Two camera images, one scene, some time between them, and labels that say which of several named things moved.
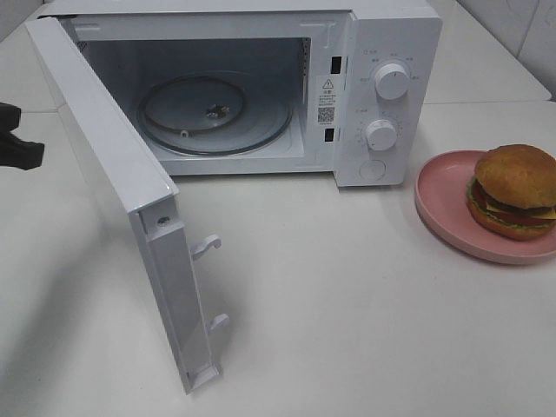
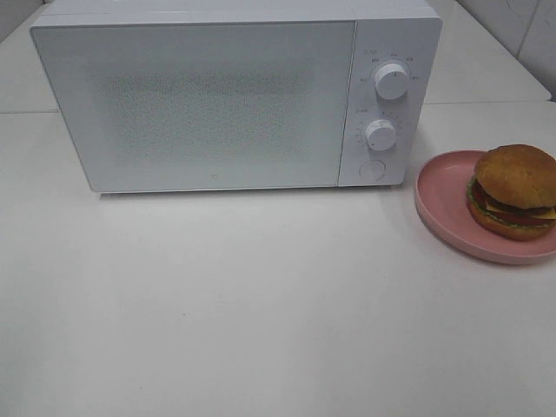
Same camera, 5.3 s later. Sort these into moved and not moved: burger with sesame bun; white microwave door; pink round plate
Moved: white microwave door
Not moved: pink round plate; burger with sesame bun
